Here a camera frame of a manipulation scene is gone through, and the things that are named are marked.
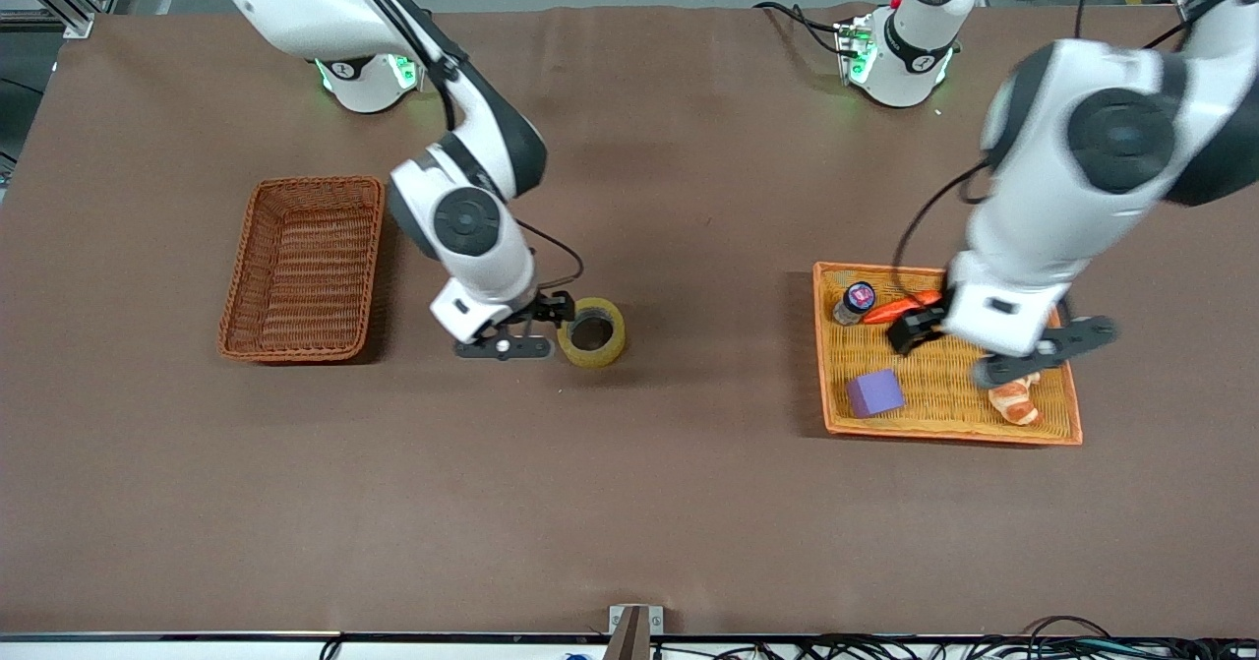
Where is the yellowish clear tape roll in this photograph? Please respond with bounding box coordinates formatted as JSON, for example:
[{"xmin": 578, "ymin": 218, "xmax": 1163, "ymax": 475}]
[{"xmin": 557, "ymin": 296, "xmax": 628, "ymax": 369}]

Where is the brown wicker basket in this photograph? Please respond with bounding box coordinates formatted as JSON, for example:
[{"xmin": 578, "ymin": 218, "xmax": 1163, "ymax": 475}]
[{"xmin": 217, "ymin": 176, "xmax": 386, "ymax": 363}]

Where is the orange toy carrot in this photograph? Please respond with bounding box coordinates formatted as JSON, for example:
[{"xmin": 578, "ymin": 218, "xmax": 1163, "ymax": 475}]
[{"xmin": 862, "ymin": 289, "xmax": 945, "ymax": 326}]

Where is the purple cube block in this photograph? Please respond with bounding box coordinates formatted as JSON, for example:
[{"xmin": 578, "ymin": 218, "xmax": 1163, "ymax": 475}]
[{"xmin": 846, "ymin": 367, "xmax": 907, "ymax": 419}]

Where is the toy croissant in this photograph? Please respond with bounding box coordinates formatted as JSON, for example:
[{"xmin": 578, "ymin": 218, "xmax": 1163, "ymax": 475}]
[{"xmin": 988, "ymin": 373, "xmax": 1042, "ymax": 427}]

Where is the orange wicker tray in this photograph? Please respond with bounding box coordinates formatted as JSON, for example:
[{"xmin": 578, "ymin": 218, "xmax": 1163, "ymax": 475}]
[{"xmin": 812, "ymin": 262, "xmax": 1084, "ymax": 447}]

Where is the brown table cover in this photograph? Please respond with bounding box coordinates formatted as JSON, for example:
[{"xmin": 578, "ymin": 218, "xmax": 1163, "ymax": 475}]
[{"xmin": 0, "ymin": 3, "xmax": 1259, "ymax": 638}]

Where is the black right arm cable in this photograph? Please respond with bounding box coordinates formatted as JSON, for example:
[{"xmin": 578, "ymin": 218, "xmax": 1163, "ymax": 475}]
[{"xmin": 330, "ymin": 0, "xmax": 585, "ymax": 292}]

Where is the metal table edge bracket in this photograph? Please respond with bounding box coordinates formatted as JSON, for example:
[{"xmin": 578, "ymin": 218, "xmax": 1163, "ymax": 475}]
[{"xmin": 608, "ymin": 604, "xmax": 665, "ymax": 660}]

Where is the black base cable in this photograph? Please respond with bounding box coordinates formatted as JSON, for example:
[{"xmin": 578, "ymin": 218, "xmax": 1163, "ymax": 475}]
[{"xmin": 753, "ymin": 1, "xmax": 847, "ymax": 56}]

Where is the black cable bundle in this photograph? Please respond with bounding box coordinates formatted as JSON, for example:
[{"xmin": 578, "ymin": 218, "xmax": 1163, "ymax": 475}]
[{"xmin": 649, "ymin": 616, "xmax": 1259, "ymax": 660}]

